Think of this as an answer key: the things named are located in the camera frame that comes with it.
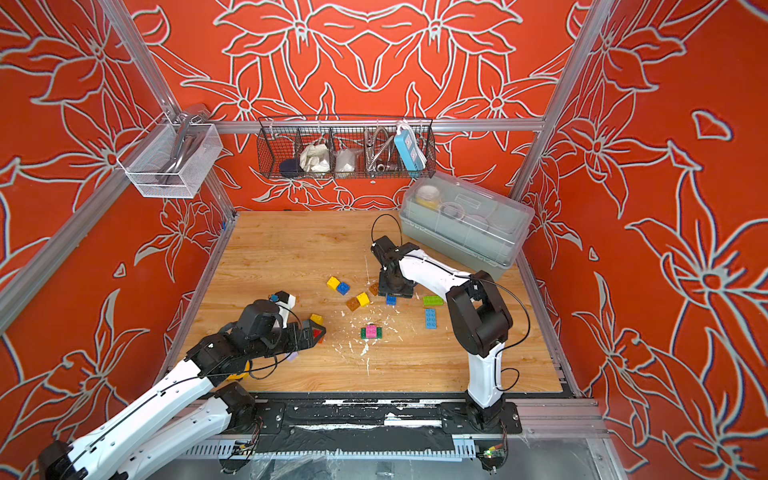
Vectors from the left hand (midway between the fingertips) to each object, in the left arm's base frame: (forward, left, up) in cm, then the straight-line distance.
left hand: (316, 332), depth 75 cm
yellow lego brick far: (+22, +1, -10) cm, 24 cm away
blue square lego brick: (+17, -19, -11) cm, 28 cm away
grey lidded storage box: (+33, -42, +8) cm, 55 cm away
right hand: (+17, -17, -7) cm, 25 cm away
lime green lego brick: (+17, -32, -10) cm, 38 cm away
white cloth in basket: (+48, +7, +20) cm, 53 cm away
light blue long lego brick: (+11, -32, -11) cm, 36 cm away
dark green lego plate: (+5, -14, -10) cm, 18 cm away
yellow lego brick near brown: (+16, -10, -10) cm, 21 cm away
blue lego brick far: (+20, -3, -10) cm, 23 cm away
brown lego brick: (+14, -7, -11) cm, 19 cm away
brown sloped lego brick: (+20, -13, -10) cm, 26 cm away
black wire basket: (+58, -1, +18) cm, 61 cm away
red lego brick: (0, 0, +1) cm, 1 cm away
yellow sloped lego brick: (+8, +3, -9) cm, 13 cm away
